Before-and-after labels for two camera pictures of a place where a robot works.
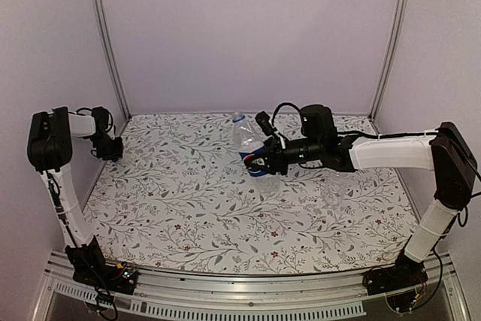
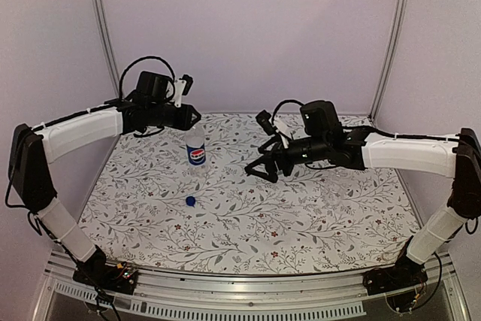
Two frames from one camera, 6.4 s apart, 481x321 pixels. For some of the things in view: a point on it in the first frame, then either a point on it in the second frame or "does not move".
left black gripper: [118, 150] -> [184, 122]
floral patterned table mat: [179, 198] does not move
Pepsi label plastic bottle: [249, 142] -> [195, 151]
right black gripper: [274, 155] does not move
